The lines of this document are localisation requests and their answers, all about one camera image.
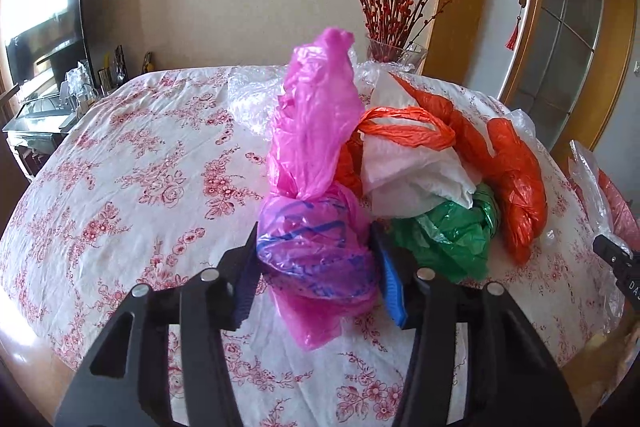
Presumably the green plastic bag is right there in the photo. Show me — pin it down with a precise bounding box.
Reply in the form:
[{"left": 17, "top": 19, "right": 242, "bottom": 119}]
[{"left": 390, "top": 184, "right": 501, "bottom": 283}]

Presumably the glass vase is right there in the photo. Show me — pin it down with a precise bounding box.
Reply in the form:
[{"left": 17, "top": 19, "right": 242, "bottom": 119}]
[{"left": 366, "top": 34, "right": 429, "bottom": 75}]

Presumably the pink plastic bag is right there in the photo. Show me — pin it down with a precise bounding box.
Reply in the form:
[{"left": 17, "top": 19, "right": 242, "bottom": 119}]
[{"left": 255, "top": 27, "right": 381, "bottom": 353}]

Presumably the clear plastic bag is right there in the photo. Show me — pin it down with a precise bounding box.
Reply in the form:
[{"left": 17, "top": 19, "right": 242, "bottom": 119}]
[{"left": 227, "top": 49, "right": 396, "bottom": 140}]

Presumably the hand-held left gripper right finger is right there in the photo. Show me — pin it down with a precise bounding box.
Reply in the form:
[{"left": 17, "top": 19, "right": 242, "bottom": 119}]
[{"left": 370, "top": 224, "right": 583, "bottom": 427}]

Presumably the clear plastic packaging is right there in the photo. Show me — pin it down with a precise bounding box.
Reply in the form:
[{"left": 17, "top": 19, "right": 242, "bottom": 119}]
[{"left": 62, "top": 61, "right": 101, "bottom": 118}]

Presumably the white plastic bag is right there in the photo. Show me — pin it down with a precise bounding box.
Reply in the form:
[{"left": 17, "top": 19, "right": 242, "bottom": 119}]
[{"left": 360, "top": 72, "right": 478, "bottom": 220}]

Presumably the flat screen television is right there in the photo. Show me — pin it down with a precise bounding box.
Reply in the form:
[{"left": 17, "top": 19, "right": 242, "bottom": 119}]
[{"left": 5, "top": 0, "right": 96, "bottom": 102}]

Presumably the wooden glass door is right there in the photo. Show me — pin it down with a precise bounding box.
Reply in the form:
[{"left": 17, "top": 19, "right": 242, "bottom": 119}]
[{"left": 425, "top": 0, "right": 640, "bottom": 188}]

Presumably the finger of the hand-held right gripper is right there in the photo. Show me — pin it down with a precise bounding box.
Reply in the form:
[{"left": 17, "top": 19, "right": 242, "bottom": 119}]
[{"left": 592, "top": 233, "right": 632, "bottom": 266}]

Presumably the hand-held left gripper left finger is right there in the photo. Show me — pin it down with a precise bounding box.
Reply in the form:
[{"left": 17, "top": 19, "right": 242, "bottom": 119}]
[{"left": 54, "top": 223, "right": 263, "bottom": 427}]

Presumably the clear bag with red contents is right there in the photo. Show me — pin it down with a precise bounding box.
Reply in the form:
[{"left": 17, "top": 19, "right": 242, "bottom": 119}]
[{"left": 569, "top": 141, "right": 640, "bottom": 323}]

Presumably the floral white tablecloth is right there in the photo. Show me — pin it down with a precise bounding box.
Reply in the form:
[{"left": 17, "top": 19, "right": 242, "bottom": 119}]
[{"left": 0, "top": 66, "right": 626, "bottom": 427}]

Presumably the utensil holder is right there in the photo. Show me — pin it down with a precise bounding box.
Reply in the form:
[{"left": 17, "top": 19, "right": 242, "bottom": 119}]
[{"left": 97, "top": 44, "right": 127, "bottom": 95}]

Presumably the dark television stand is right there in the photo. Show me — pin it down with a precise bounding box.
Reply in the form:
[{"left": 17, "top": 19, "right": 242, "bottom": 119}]
[{"left": 2, "top": 82, "right": 101, "bottom": 178}]

